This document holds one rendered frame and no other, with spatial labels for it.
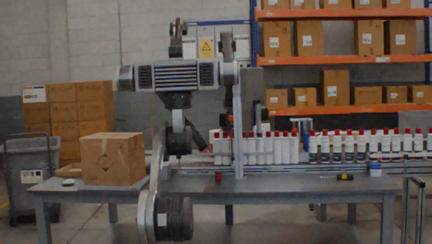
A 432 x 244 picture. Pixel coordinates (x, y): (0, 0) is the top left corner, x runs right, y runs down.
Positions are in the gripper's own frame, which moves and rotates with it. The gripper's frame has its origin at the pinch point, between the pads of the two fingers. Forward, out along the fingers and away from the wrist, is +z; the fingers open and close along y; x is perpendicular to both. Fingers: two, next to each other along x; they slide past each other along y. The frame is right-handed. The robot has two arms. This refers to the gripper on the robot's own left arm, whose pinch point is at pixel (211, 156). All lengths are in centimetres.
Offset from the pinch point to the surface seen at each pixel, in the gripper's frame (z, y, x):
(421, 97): 167, 392, -199
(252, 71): -25, -11, -53
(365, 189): 59, -48, -63
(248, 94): -16.1, -15.5, -43.6
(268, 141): 14.4, -3.0, -33.6
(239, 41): -65, 431, -42
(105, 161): -39, -41, 39
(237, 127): -5.5, -15.4, -26.7
